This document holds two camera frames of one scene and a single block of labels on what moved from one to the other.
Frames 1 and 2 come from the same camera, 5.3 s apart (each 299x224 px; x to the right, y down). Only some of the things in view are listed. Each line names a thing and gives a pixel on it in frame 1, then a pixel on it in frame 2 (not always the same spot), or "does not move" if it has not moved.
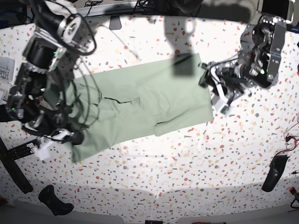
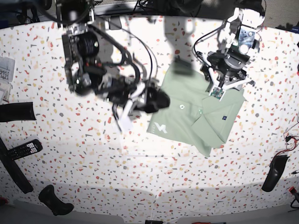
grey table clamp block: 115,23 does not move
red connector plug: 293,190 does not move
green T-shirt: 136,103 -> 195,116
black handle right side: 275,169 does not move
